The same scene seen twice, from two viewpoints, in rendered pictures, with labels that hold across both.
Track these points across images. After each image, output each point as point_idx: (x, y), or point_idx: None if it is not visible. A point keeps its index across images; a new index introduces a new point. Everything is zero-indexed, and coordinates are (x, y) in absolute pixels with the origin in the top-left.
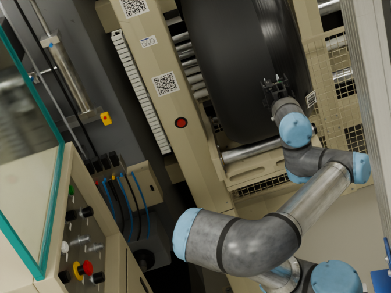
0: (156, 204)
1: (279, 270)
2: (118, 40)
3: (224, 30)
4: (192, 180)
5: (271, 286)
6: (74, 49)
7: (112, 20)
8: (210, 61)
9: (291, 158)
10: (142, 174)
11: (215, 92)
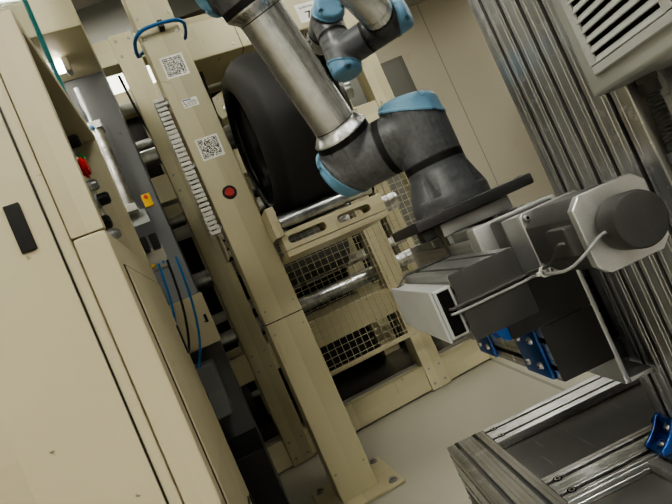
0: (214, 360)
1: (333, 84)
2: (160, 103)
3: (259, 57)
4: (248, 268)
5: (329, 117)
6: (120, 162)
7: (167, 189)
8: (248, 79)
9: (329, 40)
10: (193, 298)
11: (256, 107)
